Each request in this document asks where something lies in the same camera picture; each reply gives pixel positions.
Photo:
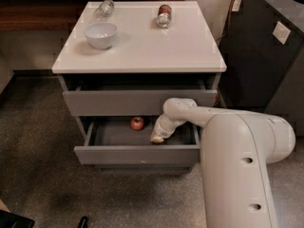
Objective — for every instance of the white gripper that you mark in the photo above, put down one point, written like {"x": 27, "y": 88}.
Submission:
{"x": 163, "y": 128}

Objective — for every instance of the red apple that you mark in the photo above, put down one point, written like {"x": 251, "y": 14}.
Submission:
{"x": 137, "y": 123}

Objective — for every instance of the grey drawer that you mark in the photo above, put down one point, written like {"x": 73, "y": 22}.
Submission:
{"x": 112, "y": 142}
{"x": 144, "y": 168}
{"x": 132, "y": 99}

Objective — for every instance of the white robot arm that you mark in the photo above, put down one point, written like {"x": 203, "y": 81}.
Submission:
{"x": 235, "y": 148}

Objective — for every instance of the grey bottom drawer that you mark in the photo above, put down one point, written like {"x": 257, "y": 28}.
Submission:
{"x": 144, "y": 168}

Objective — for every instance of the white drawer cabinet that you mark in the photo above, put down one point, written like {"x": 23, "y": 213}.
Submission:
{"x": 142, "y": 53}

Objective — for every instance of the grey top drawer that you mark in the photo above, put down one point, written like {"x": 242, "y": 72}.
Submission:
{"x": 132, "y": 99}

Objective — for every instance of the small black floor object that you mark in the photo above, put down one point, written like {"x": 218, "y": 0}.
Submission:
{"x": 83, "y": 222}

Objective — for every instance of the white ceramic bowl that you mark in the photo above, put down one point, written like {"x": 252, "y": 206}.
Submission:
{"x": 101, "y": 35}

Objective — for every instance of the brown-lidded glass jar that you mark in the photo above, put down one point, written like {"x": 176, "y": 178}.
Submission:
{"x": 163, "y": 19}

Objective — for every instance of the black cabinet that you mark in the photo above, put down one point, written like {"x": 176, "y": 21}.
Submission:
{"x": 262, "y": 74}

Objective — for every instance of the clear glass jar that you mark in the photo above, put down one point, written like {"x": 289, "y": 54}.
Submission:
{"x": 104, "y": 11}

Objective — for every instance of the white label on cabinet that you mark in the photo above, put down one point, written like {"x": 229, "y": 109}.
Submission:
{"x": 281, "y": 33}

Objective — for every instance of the black object bottom left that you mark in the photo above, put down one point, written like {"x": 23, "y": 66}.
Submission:
{"x": 10, "y": 220}

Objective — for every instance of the dark wooden shelf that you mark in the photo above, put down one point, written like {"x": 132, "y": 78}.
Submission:
{"x": 40, "y": 14}

